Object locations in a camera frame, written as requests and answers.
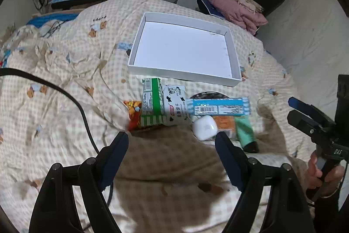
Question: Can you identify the white earbuds case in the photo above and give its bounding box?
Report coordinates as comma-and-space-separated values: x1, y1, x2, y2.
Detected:
192, 115, 218, 141

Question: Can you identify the mint green tube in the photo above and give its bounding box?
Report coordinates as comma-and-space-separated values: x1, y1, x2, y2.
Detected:
234, 116, 259, 153

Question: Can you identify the navy blue folder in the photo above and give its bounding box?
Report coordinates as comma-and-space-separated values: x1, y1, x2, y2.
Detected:
197, 0, 227, 20

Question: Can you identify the white cow-print snack packet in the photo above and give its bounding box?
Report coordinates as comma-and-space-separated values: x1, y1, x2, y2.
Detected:
162, 85, 193, 126

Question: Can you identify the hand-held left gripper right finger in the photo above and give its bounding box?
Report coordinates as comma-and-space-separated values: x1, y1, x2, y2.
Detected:
215, 131, 315, 233

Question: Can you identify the checked bear-print blanket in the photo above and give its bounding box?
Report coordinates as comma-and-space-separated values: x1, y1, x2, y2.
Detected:
0, 0, 317, 233

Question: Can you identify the folded pink fleece blanket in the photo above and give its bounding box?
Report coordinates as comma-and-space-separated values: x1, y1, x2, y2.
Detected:
208, 0, 268, 35

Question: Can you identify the dark patterned packet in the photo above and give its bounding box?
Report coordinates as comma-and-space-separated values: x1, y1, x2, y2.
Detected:
191, 91, 231, 100

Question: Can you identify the blue wafer packet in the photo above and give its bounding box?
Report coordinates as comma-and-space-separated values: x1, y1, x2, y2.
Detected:
187, 97, 251, 116

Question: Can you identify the white crumpled cloth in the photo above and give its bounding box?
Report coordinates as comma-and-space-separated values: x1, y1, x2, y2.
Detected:
0, 24, 41, 64

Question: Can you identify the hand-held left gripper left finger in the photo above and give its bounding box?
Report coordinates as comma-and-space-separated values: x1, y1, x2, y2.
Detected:
29, 131, 129, 233

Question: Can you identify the person's right forearm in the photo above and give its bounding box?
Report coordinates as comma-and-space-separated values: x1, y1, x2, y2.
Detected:
312, 189, 349, 233

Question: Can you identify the white cardboard box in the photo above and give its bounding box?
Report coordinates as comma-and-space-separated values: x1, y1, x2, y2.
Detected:
128, 12, 243, 87

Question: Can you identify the clear-wrapped bread bun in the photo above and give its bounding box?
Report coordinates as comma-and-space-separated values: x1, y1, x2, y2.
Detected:
213, 116, 237, 141

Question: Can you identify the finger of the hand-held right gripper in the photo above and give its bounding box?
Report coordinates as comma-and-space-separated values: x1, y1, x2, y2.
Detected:
287, 110, 329, 145
288, 97, 336, 127

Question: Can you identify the black cable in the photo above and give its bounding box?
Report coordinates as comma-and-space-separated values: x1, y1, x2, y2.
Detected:
0, 68, 114, 207

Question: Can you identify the green striped snack box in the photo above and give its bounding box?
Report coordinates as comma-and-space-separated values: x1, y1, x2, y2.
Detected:
140, 77, 167, 128

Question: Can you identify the metal bracelet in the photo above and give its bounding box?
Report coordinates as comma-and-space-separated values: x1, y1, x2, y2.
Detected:
307, 189, 340, 205

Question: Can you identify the orange-red snack packet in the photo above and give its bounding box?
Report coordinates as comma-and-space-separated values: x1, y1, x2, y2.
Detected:
123, 100, 144, 132

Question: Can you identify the blue cloth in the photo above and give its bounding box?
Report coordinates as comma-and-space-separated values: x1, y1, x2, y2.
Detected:
27, 14, 79, 29

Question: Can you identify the person's right hand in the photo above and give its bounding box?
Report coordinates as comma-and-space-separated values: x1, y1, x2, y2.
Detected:
307, 152, 344, 198

